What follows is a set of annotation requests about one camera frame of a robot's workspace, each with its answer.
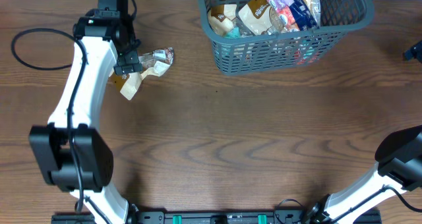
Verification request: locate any beige snack bag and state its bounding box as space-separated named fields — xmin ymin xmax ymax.
xmin=109 ymin=47 xmax=174 ymax=100
xmin=238 ymin=0 xmax=287 ymax=35
xmin=207 ymin=4 xmax=237 ymax=37

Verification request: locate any teal wet wipes pack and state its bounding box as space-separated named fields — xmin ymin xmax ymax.
xmin=222 ymin=27 xmax=241 ymax=56

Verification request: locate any multicolour tissue pack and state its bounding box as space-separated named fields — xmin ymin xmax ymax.
xmin=257 ymin=0 xmax=319 ymax=60

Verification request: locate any orange biscuit roll pack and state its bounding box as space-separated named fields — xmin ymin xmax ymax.
xmin=295 ymin=0 xmax=321 ymax=27

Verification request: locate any dark grey plastic basket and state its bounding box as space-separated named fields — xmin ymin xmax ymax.
xmin=197 ymin=0 xmax=375 ymax=76

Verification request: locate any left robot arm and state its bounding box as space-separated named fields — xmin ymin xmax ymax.
xmin=29 ymin=0 xmax=142 ymax=223

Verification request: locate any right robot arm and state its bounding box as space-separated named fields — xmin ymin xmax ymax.
xmin=300 ymin=125 xmax=421 ymax=224

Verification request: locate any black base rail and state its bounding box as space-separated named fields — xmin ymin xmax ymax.
xmin=51 ymin=210 xmax=382 ymax=224

